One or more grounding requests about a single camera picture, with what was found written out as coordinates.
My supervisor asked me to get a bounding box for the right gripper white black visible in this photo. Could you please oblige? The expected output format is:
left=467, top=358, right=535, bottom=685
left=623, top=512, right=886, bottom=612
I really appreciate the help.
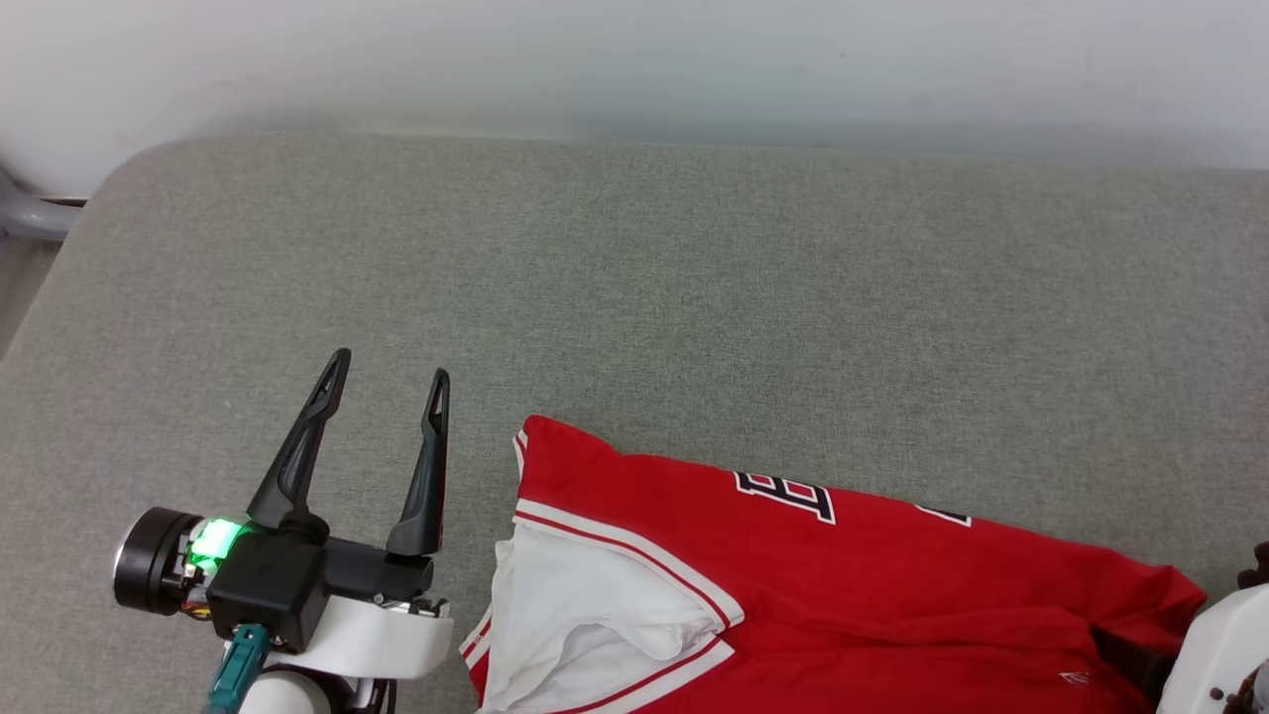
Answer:
left=1091, top=584, right=1269, bottom=714

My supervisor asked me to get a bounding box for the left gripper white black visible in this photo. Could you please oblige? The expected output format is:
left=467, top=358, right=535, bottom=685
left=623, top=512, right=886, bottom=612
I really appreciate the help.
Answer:
left=113, top=347, right=455, bottom=681

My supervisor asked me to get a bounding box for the red Bulls basketball jersey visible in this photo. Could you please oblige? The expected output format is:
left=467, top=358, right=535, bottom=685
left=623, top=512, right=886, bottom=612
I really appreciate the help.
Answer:
left=459, top=415, right=1209, bottom=714

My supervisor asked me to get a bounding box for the grey metal pipe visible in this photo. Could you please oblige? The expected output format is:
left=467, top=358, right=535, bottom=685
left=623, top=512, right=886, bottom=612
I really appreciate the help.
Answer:
left=0, top=169, right=86, bottom=242

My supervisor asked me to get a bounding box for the teal cable connector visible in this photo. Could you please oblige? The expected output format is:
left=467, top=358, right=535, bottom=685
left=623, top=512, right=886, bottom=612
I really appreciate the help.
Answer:
left=203, top=624, right=272, bottom=714

